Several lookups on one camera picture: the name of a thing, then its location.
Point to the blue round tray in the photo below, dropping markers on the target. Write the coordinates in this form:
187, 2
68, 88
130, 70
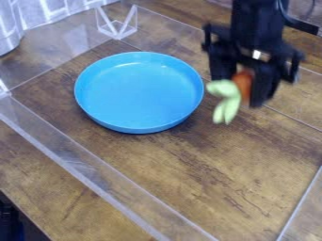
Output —
139, 92

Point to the orange toy carrot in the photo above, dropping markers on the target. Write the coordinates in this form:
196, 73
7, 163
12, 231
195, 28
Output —
234, 92

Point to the clear acrylic enclosure wall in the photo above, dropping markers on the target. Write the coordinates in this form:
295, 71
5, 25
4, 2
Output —
203, 182

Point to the grey white curtain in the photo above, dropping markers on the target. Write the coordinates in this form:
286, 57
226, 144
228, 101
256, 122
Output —
21, 15

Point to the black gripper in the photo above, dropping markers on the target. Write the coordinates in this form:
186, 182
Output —
251, 42

